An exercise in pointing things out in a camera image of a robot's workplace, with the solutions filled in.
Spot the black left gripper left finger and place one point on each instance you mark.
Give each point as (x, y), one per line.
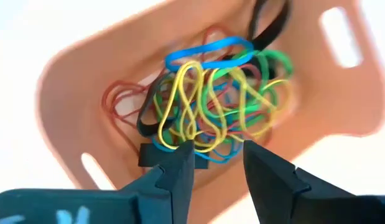
(176, 183)

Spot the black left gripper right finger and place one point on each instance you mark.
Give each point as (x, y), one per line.
(267, 186)

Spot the blue rubber band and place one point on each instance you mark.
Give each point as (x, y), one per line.
(211, 46)
(223, 160)

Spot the black wide rubber band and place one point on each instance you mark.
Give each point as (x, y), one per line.
(273, 31)
(145, 127)

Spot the green rubber band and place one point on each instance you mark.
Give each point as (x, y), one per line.
(285, 62)
(251, 109)

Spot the yellow rubber band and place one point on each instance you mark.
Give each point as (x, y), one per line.
(280, 81)
(191, 63)

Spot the red rubber band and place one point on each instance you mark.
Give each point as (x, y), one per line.
(104, 99)
(205, 39)

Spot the orange plastic bin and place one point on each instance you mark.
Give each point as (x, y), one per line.
(319, 102)

